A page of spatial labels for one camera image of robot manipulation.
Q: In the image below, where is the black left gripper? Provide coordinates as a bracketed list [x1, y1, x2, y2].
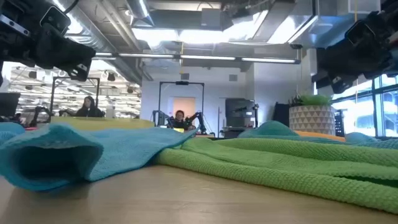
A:
[0, 18, 96, 82]

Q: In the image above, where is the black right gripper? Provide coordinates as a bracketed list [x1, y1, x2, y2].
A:
[312, 6, 398, 94]

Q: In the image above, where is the green microfiber towel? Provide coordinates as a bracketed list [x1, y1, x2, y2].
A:
[154, 136, 398, 215]

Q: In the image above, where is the orange microfiber towel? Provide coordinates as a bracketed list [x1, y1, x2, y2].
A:
[294, 129, 346, 143]

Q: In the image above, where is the teal microfiber towel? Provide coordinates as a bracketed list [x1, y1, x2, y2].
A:
[238, 120, 398, 151]

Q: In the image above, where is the green potted plant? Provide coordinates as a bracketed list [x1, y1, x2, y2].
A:
[289, 93, 333, 107]

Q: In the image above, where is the person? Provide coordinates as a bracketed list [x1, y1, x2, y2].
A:
[169, 110, 197, 131]
[75, 95, 105, 118]

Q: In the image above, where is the triangle-patterned plant pot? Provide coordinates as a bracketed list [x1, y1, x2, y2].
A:
[289, 105, 336, 136]

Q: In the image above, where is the yellow-green plastic bin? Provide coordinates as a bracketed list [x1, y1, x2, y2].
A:
[50, 116, 155, 131]

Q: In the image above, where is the black upright panel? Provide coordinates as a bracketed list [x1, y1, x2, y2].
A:
[272, 101, 291, 128]

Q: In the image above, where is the black monitor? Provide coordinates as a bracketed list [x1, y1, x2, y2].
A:
[0, 92, 21, 118]

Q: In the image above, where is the long ceiling light strip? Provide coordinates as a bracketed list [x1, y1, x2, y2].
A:
[95, 52, 302, 65]

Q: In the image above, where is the black metal gantry frame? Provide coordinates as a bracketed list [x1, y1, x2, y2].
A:
[49, 76, 101, 118]
[158, 81, 205, 127]

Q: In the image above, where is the round silver ventilation duct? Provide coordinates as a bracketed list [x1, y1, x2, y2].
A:
[51, 0, 144, 85]

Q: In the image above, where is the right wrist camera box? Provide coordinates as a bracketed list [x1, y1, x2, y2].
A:
[344, 19, 376, 46]

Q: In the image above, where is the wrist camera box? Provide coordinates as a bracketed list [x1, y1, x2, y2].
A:
[39, 5, 72, 35]
[344, 19, 376, 46]

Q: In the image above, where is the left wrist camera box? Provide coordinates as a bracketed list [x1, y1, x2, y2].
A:
[39, 5, 72, 35]

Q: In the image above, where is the black wire rack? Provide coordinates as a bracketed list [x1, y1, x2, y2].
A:
[334, 109, 346, 138]

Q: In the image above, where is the rectangular silver ventilation duct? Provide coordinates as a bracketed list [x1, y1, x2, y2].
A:
[222, 0, 368, 50]

